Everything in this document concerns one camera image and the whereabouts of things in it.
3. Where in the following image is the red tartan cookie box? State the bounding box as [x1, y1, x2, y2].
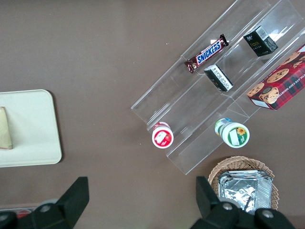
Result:
[246, 44, 305, 112]

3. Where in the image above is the triangular sandwich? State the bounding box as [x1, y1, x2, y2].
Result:
[0, 106, 13, 150]

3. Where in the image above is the red soda bottle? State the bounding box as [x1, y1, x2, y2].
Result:
[16, 209, 31, 219]

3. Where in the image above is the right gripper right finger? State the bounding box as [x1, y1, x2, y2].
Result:
[190, 176, 257, 229]

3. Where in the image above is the Snickers chocolate bar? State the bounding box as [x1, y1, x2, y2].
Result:
[183, 33, 230, 74]

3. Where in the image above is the clear acrylic stepped stand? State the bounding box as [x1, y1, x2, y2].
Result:
[130, 0, 305, 176]

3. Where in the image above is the red lid yogurt cup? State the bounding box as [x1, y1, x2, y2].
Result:
[152, 121, 174, 149]

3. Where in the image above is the light tan wicker basket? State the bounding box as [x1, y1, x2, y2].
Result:
[208, 156, 279, 215]

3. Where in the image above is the green lid yogurt cup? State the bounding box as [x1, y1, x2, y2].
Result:
[214, 118, 250, 148]

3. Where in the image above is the beige plastic tray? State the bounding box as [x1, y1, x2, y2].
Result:
[0, 89, 63, 168]

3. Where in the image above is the clear acrylic bottle rack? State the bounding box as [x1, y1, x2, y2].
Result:
[0, 202, 39, 220]

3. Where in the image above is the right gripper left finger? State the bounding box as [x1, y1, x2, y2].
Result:
[14, 177, 90, 229]

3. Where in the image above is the small black carton box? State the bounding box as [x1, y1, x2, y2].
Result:
[204, 64, 234, 93]
[243, 25, 279, 57]

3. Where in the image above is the stack of foil trays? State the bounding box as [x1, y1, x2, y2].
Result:
[218, 169, 274, 215]

